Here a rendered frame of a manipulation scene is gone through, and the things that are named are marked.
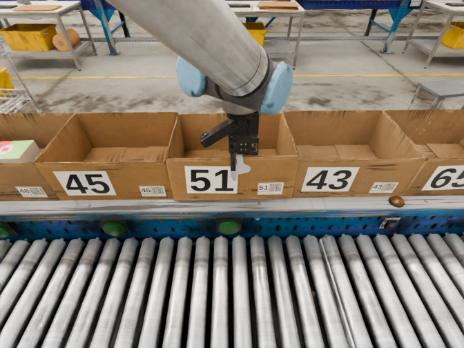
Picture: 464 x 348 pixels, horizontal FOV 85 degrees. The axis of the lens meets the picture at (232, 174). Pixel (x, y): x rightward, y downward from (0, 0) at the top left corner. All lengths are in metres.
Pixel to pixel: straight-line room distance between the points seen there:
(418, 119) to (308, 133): 0.42
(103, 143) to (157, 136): 0.23
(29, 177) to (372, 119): 1.22
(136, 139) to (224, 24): 0.84
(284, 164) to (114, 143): 0.71
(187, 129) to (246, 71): 0.66
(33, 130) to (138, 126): 0.42
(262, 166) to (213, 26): 0.51
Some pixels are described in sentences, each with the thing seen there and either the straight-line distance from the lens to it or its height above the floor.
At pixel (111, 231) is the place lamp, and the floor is 0.81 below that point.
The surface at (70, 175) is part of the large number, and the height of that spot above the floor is 1.00.
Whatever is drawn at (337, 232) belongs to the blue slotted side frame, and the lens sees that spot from 1.08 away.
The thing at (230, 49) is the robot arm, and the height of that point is 1.44.
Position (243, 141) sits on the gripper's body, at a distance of 0.69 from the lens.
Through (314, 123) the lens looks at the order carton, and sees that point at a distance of 1.08.
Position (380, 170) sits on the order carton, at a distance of 0.92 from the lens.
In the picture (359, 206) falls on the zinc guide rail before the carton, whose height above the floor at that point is 0.89.
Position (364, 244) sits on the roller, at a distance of 1.04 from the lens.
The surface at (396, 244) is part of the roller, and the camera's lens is 1.11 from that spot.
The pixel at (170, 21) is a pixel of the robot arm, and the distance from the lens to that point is 0.30.
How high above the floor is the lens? 1.54
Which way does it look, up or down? 43 degrees down
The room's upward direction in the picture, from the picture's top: straight up
